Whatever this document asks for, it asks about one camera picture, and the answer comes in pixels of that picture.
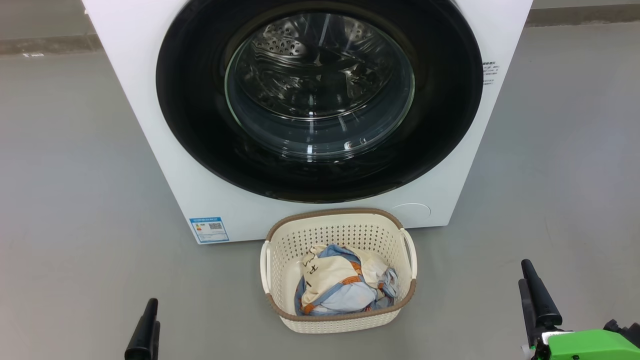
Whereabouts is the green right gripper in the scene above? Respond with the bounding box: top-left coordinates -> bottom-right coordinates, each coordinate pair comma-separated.
518,259 -> 640,360

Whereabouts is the cream garment with black print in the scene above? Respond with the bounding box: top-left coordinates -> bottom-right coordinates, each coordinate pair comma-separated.
300,245 -> 388,308

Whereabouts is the blue garment with orange print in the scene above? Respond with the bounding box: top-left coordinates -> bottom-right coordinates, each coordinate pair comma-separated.
294,244 -> 400,317

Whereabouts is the round black glass washer door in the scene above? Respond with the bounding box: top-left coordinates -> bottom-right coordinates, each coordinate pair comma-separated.
156,0 -> 484,204

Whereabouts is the white front-load washing machine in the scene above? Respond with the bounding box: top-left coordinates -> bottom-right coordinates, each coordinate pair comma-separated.
81,0 -> 534,245

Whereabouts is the perforated steel washer drum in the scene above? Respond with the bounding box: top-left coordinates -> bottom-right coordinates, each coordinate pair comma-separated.
231,12 -> 413,151

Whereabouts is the blue energy label sticker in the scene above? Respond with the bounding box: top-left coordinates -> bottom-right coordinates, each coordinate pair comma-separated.
189,216 -> 230,244

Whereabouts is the round white filter cover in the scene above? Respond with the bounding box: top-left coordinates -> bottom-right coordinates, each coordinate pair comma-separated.
391,202 -> 432,228

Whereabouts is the cream laundry basket brown rim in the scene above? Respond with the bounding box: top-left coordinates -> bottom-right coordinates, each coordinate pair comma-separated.
259,208 -> 418,335

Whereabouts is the black text instruction sticker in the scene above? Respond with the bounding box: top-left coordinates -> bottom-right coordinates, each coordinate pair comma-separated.
482,61 -> 500,87

